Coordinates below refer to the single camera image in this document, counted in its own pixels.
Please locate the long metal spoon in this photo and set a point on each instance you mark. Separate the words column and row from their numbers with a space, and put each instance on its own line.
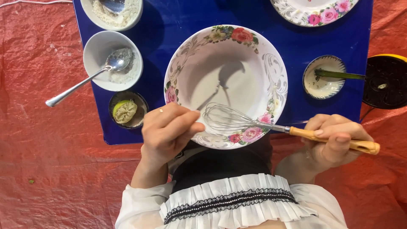
column 79, row 86

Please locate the white ruffled blouse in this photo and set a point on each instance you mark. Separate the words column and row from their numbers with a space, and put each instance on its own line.
column 222, row 216

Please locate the person's right fingers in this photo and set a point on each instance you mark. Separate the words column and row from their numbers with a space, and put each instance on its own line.
column 337, row 127

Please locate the red tarpaulin mat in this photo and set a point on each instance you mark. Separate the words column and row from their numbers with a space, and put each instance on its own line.
column 47, row 152

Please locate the floral rimmed plate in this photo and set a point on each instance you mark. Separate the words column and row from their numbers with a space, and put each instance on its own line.
column 314, row 9

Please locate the white bowl with salt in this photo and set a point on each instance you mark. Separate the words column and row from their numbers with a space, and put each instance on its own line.
column 98, row 51

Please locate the person's right hand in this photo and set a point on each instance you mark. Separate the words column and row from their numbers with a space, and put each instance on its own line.
column 330, row 149

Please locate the short metal spoon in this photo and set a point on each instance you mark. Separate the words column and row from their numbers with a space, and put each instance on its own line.
column 113, row 5

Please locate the white bowl with flour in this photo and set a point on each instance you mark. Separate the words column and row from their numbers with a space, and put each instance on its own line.
column 127, row 19

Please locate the black round mould pan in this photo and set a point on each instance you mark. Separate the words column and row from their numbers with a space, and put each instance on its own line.
column 386, row 82

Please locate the black garment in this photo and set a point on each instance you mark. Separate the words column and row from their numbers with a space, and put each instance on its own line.
column 219, row 165

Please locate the person's left hand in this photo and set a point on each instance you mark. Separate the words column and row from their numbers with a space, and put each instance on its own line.
column 162, row 136

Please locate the green leaf stalk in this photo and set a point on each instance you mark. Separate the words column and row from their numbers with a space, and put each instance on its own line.
column 340, row 75

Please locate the blue plastic low table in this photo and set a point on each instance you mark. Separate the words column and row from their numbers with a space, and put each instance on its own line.
column 178, row 19

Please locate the large floral rimmed bowl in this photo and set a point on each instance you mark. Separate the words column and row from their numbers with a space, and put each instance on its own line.
column 229, row 73

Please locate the squeezed lime half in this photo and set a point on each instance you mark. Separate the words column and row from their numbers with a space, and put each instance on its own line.
column 125, row 111

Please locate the small blue rimmed bowl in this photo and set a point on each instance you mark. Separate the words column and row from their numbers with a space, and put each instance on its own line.
column 324, row 87

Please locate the small dark bowl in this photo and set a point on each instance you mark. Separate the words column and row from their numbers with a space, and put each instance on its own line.
column 141, row 109

